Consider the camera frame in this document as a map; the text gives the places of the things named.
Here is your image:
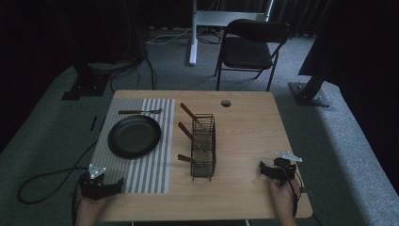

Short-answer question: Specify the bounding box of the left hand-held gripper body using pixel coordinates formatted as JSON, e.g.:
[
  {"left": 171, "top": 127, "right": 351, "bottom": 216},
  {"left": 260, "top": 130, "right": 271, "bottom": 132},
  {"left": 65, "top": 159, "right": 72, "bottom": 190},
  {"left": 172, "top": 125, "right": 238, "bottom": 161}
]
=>
[{"left": 78, "top": 163, "right": 111, "bottom": 202}]

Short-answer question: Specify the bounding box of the person's right hand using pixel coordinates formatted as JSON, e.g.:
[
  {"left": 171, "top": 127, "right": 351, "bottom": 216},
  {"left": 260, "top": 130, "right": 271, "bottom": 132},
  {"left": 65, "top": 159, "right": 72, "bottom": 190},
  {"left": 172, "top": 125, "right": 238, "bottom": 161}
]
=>
[{"left": 268, "top": 177, "right": 302, "bottom": 226}]

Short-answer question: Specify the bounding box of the black plate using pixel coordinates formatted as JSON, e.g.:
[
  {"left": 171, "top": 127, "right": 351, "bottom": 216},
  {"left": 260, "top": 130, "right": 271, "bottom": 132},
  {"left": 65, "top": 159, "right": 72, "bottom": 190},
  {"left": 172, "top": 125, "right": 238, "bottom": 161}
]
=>
[{"left": 107, "top": 114, "right": 163, "bottom": 160}]

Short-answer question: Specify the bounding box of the black wire cutlery basket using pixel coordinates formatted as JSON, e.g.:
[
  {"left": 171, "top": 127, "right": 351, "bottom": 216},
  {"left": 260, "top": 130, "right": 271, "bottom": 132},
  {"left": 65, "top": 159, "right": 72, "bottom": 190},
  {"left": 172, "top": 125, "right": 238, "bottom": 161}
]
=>
[{"left": 190, "top": 113, "right": 216, "bottom": 183}]

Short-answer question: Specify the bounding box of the black stand base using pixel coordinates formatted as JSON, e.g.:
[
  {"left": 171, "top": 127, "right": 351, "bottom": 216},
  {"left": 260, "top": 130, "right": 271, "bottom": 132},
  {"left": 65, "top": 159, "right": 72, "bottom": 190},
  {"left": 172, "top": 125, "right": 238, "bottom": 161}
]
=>
[
  {"left": 288, "top": 73, "right": 332, "bottom": 108},
  {"left": 60, "top": 62, "right": 109, "bottom": 102}
]

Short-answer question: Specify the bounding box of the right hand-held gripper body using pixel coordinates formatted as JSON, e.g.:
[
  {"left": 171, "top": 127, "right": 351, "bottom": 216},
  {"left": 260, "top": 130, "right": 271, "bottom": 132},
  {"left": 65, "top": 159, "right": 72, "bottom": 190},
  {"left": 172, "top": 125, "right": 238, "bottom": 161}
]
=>
[{"left": 272, "top": 152, "right": 304, "bottom": 186}]

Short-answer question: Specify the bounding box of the black cable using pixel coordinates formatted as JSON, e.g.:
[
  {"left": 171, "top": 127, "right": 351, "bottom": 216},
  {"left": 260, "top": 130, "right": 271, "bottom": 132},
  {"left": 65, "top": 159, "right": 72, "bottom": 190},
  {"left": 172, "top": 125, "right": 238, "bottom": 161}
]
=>
[
  {"left": 17, "top": 140, "right": 99, "bottom": 205},
  {"left": 107, "top": 46, "right": 158, "bottom": 93}
]

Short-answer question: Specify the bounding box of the white cable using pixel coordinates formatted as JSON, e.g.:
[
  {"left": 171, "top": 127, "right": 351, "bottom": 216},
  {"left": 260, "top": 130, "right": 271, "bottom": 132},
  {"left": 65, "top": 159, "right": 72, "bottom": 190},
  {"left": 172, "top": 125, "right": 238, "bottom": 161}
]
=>
[{"left": 145, "top": 27, "right": 193, "bottom": 46}]

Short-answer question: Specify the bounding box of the person's left hand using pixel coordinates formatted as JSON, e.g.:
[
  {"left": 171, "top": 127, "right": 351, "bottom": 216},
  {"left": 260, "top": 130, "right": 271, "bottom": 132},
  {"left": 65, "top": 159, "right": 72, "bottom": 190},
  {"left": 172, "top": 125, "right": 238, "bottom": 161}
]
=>
[{"left": 74, "top": 189, "right": 111, "bottom": 226}]

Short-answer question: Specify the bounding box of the striped grey placemat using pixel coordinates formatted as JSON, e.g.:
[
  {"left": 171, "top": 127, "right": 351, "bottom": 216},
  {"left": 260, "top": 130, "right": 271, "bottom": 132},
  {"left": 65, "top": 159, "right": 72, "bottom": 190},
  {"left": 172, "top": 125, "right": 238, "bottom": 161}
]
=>
[{"left": 90, "top": 97, "right": 176, "bottom": 195}]

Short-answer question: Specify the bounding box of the black folding chair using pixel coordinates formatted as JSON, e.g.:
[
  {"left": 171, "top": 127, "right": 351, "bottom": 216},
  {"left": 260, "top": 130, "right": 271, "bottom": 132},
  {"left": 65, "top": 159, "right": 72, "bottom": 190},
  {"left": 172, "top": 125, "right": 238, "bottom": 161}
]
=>
[{"left": 214, "top": 18, "right": 291, "bottom": 92}]

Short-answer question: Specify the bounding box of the white desk frame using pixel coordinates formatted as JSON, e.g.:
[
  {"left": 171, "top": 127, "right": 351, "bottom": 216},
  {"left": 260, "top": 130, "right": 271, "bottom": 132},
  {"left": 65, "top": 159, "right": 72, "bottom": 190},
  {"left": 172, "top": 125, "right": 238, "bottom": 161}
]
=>
[{"left": 188, "top": 0, "right": 275, "bottom": 66}]

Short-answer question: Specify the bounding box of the wooden handled knife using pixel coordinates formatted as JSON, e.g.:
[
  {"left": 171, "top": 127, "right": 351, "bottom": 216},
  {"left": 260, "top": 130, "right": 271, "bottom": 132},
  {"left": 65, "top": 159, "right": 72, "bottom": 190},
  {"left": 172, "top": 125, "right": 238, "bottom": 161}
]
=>
[
  {"left": 178, "top": 121, "right": 206, "bottom": 154},
  {"left": 118, "top": 107, "right": 164, "bottom": 116},
  {"left": 177, "top": 153, "right": 206, "bottom": 166},
  {"left": 179, "top": 102, "right": 208, "bottom": 132}
]

